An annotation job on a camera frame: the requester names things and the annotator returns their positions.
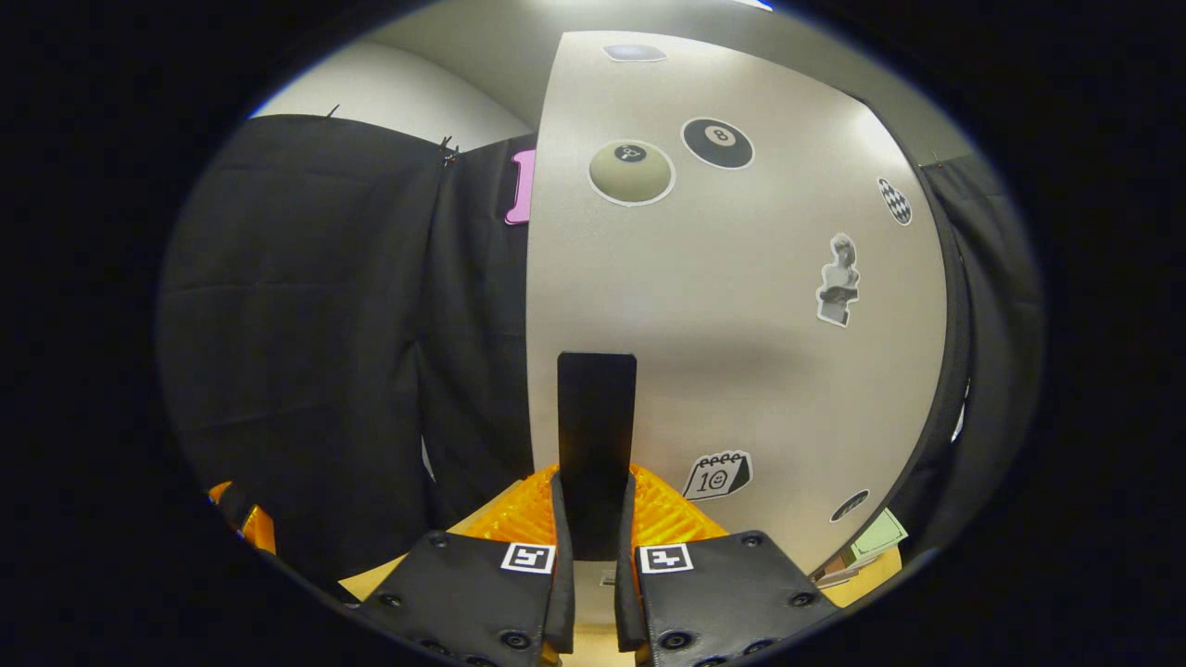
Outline black door handle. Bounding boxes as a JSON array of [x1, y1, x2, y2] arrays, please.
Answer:
[[557, 352, 638, 561]]

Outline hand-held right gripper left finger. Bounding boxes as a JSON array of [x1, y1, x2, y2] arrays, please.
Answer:
[[357, 463, 575, 667]]

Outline grey cabinet door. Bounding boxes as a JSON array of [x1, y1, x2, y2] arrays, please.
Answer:
[[525, 31, 951, 575]]

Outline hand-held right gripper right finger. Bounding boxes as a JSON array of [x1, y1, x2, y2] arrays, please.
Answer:
[[614, 463, 839, 667]]

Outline green book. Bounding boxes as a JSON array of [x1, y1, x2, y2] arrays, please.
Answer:
[[839, 508, 909, 566]]

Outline black backdrop cloth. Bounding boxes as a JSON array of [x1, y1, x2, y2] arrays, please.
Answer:
[[158, 113, 1046, 594]]

